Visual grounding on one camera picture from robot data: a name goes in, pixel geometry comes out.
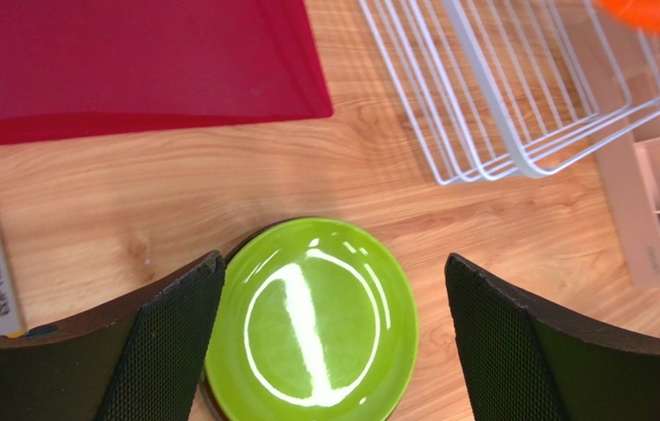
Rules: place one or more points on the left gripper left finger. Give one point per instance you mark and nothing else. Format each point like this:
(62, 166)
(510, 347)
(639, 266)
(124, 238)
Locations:
(136, 357)

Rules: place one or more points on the green plate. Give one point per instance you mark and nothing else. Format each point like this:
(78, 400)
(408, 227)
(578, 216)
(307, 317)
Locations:
(330, 327)

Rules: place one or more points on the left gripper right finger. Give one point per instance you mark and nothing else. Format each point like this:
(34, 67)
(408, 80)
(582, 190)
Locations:
(524, 357)

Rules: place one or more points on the red floral plate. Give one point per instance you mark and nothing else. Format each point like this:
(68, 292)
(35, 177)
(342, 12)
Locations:
(225, 329)

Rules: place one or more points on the red folder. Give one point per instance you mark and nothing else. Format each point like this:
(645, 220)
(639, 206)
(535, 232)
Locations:
(71, 69)

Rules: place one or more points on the white wire dish rack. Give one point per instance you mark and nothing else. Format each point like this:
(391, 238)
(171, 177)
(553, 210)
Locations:
(497, 89)

